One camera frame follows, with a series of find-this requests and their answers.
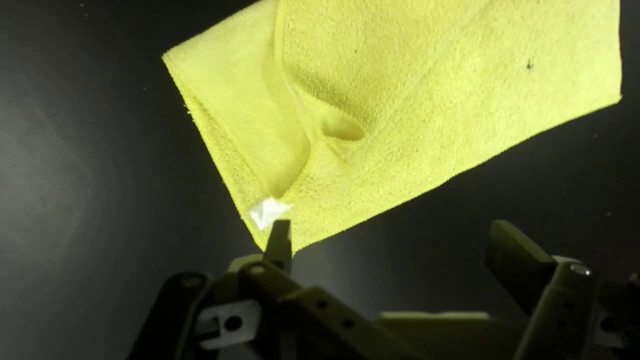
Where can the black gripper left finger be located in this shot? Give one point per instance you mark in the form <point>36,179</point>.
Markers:
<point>281,243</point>

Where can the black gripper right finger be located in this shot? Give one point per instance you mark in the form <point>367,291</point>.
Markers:
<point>526,266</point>

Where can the yellow cloth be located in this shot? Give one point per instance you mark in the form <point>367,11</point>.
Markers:
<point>413,87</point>

